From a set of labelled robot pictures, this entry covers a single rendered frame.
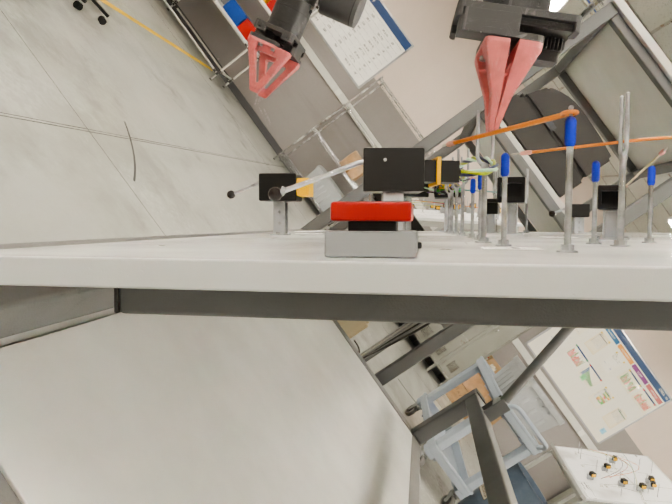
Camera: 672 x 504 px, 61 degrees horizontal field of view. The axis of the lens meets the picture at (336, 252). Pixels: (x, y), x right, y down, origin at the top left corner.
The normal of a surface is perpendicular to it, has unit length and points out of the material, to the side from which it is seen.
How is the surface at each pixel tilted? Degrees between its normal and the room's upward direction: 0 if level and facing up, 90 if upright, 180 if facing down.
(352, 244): 90
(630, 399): 90
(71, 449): 0
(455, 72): 90
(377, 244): 90
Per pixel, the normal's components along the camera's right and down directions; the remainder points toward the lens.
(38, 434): 0.80, -0.58
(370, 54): -0.11, 0.11
